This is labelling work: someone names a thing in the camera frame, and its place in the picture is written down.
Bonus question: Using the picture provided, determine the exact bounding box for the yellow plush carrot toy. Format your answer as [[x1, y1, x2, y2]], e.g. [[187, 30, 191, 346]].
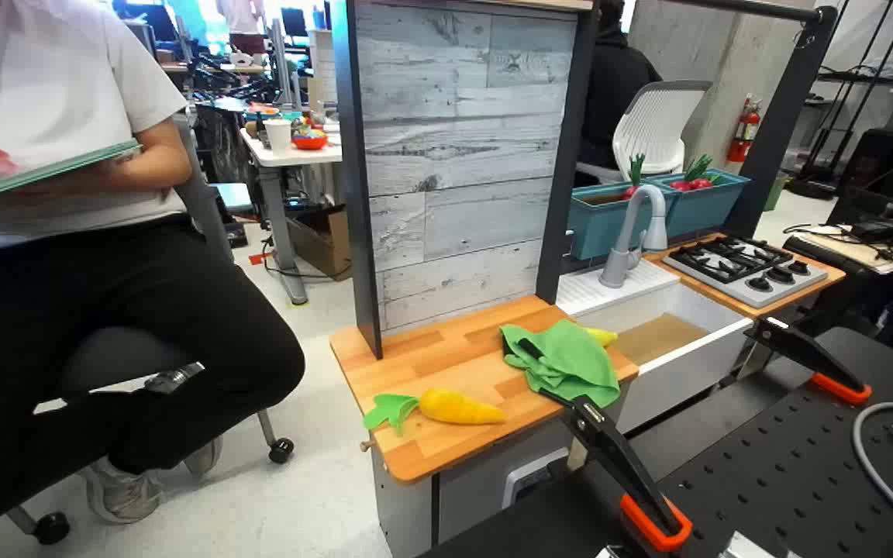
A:
[[363, 387, 505, 432]]

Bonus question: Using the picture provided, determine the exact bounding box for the wooden toy kitchen counter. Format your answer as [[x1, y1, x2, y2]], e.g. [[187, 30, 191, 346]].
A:
[[329, 298, 567, 558]]

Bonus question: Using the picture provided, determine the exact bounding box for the white toy sink basin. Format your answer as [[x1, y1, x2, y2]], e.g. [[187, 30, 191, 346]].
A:
[[554, 264, 749, 432]]

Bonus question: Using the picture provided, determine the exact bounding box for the toy stove top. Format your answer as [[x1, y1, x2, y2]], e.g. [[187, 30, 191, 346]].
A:
[[667, 238, 826, 306]]

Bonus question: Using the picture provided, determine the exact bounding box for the cardboard box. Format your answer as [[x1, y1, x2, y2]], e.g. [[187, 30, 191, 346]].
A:
[[289, 209, 351, 278]]

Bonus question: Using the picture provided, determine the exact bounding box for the green cloth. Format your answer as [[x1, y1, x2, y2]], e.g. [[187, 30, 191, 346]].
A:
[[500, 320, 620, 406]]

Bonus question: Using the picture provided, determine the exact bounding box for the grey wood-pattern back panel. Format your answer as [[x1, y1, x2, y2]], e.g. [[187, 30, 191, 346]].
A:
[[331, 0, 591, 352]]

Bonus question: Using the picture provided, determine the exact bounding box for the red bowl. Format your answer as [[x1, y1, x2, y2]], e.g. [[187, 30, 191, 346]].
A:
[[292, 131, 329, 153]]

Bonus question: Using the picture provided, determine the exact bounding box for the white background desk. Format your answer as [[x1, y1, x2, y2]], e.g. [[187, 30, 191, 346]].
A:
[[238, 131, 342, 306]]

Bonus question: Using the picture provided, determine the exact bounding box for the white cup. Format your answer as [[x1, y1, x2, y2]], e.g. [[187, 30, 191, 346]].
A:
[[262, 117, 292, 153]]

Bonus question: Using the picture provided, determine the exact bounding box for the white chair back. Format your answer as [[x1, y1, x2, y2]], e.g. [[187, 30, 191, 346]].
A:
[[612, 81, 706, 174]]

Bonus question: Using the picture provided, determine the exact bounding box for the person in black background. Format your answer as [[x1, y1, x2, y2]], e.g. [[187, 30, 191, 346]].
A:
[[580, 0, 660, 167]]

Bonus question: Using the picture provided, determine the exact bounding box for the black orange clamp near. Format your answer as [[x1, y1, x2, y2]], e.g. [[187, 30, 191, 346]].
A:
[[563, 398, 693, 556]]

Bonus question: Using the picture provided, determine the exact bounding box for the black orange clamp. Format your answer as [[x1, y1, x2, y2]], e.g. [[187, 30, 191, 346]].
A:
[[563, 398, 693, 556], [749, 317, 875, 406]]

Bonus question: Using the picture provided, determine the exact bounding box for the office chair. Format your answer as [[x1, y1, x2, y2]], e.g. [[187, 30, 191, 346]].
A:
[[0, 122, 305, 524]]

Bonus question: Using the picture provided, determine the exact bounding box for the red fire extinguisher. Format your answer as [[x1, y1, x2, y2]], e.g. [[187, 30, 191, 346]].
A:
[[726, 96, 762, 165]]

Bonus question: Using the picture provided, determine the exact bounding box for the seated person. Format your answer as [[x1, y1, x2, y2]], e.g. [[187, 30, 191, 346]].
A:
[[0, 0, 305, 524]]

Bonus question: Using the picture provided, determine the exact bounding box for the black orange clamp far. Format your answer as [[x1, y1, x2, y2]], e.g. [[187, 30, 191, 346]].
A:
[[749, 317, 875, 406]]

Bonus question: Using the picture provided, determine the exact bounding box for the green tablet folder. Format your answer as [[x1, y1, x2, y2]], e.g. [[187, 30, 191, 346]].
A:
[[0, 140, 135, 197]]

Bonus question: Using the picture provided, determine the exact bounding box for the black frame post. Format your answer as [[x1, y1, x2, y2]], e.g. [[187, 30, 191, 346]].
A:
[[678, 0, 837, 238]]

